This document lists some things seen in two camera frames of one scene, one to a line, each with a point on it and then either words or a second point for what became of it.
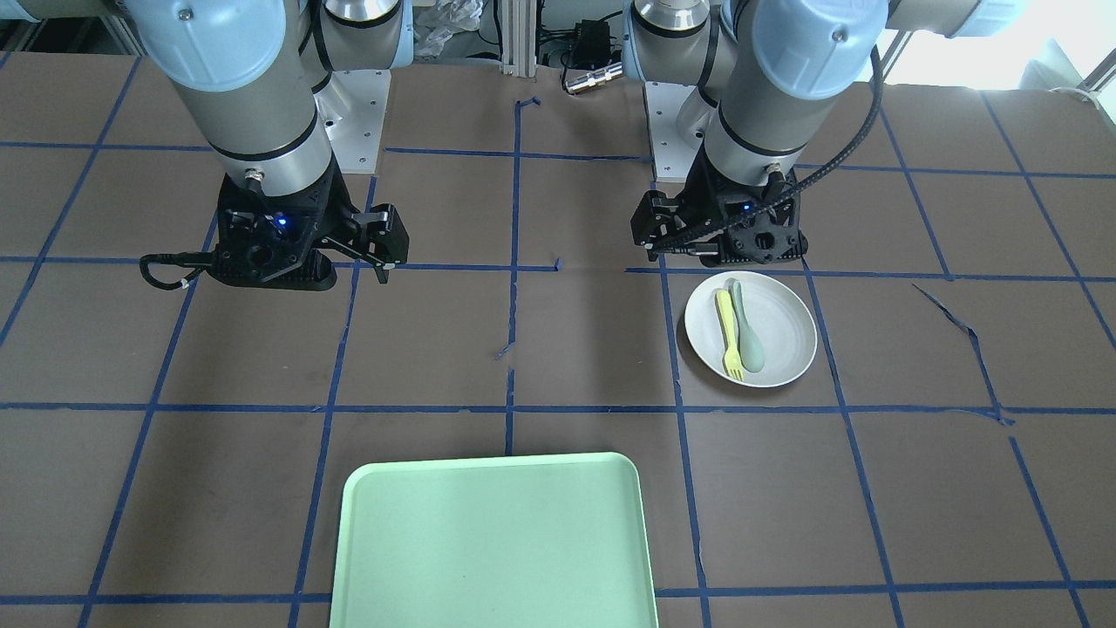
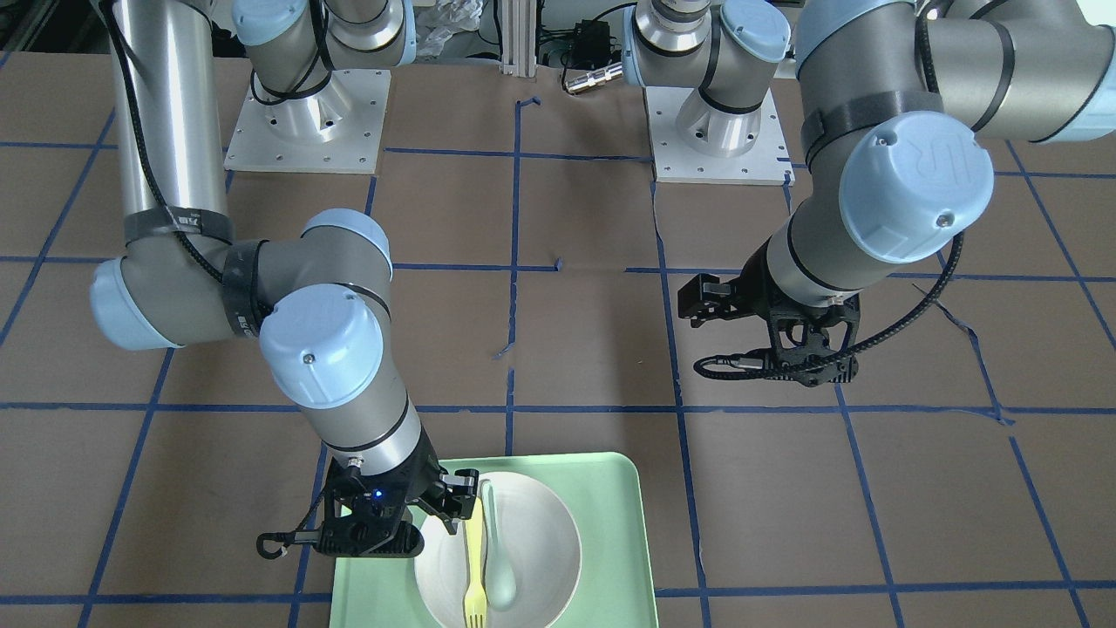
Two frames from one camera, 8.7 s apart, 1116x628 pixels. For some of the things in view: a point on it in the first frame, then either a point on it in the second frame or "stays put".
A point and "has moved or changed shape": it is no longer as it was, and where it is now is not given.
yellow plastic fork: [731, 354] → [475, 614]
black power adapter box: [591, 47] stays put
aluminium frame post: [519, 37] stays put
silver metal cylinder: [595, 77] stays put
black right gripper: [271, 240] → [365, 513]
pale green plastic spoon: [752, 349] → [500, 576]
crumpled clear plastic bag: [455, 16] stays put
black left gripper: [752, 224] → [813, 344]
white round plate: [779, 315] has moved or changed shape
